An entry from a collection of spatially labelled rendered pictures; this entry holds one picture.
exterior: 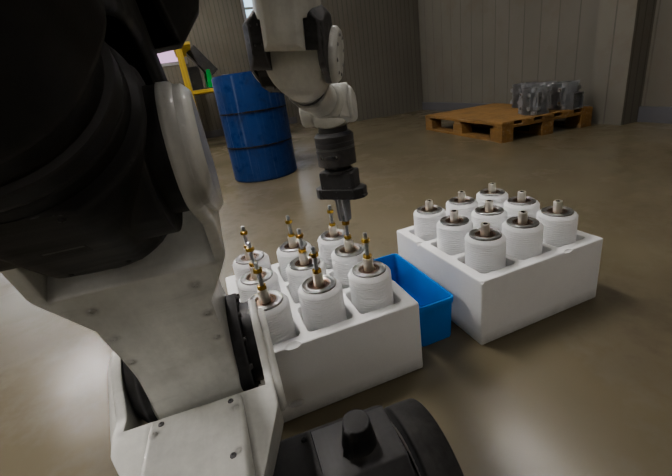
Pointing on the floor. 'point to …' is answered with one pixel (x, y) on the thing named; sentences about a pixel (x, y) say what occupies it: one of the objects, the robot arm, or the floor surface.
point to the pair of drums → (254, 128)
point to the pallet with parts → (520, 112)
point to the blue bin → (430, 307)
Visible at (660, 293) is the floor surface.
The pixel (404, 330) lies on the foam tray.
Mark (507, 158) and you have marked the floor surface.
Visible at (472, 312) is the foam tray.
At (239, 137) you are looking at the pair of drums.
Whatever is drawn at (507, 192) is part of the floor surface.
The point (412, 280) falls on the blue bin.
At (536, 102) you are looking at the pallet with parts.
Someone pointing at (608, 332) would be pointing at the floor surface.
